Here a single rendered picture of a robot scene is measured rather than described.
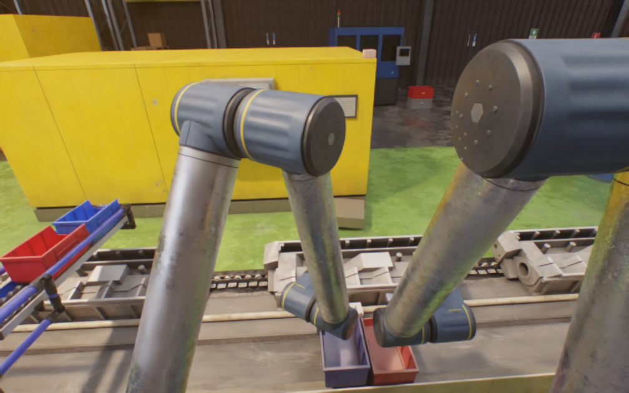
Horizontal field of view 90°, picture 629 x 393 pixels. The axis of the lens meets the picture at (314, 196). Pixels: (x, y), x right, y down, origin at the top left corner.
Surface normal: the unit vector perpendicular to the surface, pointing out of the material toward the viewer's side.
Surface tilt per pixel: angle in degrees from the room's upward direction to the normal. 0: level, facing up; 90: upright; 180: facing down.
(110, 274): 10
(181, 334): 79
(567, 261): 31
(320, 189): 97
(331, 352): 0
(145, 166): 90
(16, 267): 86
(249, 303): 0
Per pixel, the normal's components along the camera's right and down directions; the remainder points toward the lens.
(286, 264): 0.00, -0.78
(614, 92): 0.07, 0.00
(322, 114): 0.81, 0.17
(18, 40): 0.06, 0.48
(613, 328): -0.89, 0.17
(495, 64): -0.99, -0.04
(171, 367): 0.51, 0.18
